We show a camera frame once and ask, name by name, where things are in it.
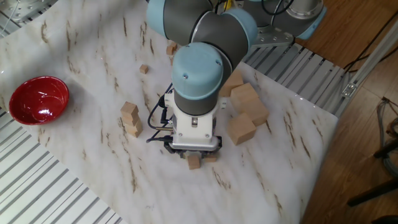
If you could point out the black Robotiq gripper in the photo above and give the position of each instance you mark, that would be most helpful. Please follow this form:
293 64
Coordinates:
217 146

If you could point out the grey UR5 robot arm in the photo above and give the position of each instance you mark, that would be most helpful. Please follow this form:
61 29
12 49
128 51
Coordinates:
202 46

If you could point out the large wooden cube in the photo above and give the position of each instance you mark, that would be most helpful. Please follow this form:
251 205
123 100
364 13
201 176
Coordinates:
255 112
241 129
244 93
233 82

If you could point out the small wooden cube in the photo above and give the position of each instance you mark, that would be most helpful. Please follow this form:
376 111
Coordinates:
169 50
174 44
143 69

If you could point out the yellow plastic piece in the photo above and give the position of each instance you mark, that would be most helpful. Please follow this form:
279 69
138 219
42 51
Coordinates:
228 3

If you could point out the red glossy bowl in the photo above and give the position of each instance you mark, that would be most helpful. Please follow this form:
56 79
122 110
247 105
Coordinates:
37 102

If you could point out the black chair base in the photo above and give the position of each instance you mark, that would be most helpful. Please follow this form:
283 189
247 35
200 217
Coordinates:
373 192

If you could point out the silver round mounting plate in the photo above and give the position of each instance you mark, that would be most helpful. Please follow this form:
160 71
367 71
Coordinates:
21 9

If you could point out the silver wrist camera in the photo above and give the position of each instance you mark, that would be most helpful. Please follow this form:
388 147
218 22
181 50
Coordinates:
194 145

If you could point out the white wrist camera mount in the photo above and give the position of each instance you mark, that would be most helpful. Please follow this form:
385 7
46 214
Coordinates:
194 127

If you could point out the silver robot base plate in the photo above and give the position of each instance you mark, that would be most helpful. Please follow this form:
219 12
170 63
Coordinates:
273 39

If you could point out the aluminium frame bar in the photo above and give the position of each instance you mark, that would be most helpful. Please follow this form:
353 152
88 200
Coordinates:
370 59

